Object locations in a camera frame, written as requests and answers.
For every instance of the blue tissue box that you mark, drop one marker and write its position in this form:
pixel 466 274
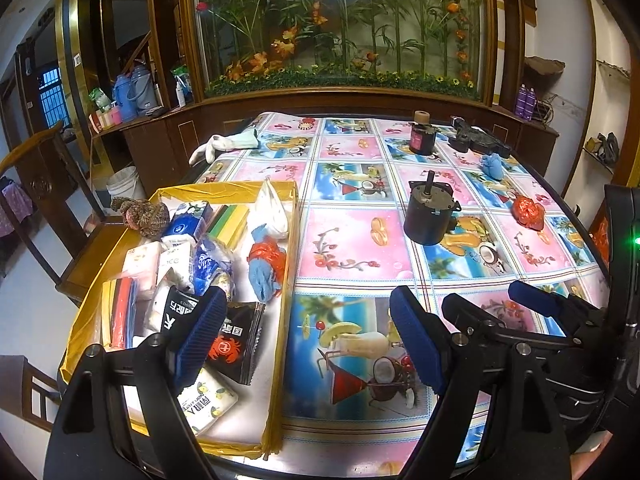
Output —
pixel 190 219

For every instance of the blue white tissue pack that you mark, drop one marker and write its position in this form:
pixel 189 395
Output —
pixel 212 266

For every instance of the white plastic bucket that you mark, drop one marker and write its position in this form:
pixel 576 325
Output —
pixel 126 183

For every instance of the red plastic bag ball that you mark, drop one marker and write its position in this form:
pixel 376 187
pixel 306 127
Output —
pixel 528 213

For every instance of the flower mural panel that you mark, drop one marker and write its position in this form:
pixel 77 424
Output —
pixel 429 46

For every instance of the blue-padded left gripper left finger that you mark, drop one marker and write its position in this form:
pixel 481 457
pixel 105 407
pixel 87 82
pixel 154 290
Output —
pixel 164 364

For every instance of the pink tissue pack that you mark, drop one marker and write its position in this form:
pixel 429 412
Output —
pixel 141 264

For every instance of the black cylindrical motor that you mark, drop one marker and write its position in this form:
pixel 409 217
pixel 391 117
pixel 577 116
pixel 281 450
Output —
pixel 430 211

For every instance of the black crab print packet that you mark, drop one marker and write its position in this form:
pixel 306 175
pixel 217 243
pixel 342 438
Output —
pixel 235 339

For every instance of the grey thermos jug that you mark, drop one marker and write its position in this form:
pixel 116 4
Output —
pixel 141 93

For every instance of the blue glove with red bag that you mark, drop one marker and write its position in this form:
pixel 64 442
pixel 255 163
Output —
pixel 266 265

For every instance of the white rubber glove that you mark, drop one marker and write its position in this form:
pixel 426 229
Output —
pixel 245 140

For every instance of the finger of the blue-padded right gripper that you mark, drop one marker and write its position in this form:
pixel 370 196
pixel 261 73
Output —
pixel 575 317
pixel 472 320

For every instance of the colourful patterned tablecloth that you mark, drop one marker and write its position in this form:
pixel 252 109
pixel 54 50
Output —
pixel 352 404

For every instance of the white plastic bag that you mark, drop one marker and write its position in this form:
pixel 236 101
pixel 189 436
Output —
pixel 267 217

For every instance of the wooden chair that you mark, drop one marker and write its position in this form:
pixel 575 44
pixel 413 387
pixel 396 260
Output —
pixel 88 251

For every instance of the small dark bottle with cap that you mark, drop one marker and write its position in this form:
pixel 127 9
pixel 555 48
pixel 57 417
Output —
pixel 423 134

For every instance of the black tool on table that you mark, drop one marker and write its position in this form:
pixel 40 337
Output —
pixel 475 139

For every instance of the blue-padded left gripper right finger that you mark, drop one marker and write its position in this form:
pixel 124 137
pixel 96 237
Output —
pixel 450 365

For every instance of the blue cloth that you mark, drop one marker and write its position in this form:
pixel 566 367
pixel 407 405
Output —
pixel 492 166

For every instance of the blue thermos jug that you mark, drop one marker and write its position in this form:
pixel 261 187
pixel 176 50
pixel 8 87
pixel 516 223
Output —
pixel 127 108

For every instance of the lemon print tissue pack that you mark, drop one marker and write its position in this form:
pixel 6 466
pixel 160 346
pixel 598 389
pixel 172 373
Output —
pixel 205 401

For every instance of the brown knitted hat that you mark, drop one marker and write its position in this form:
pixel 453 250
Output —
pixel 149 219

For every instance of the yellow-rimmed cardboard tray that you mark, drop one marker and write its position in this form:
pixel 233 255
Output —
pixel 252 428

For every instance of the colourful felt sheets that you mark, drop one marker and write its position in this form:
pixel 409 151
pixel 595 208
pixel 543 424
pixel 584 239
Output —
pixel 118 304

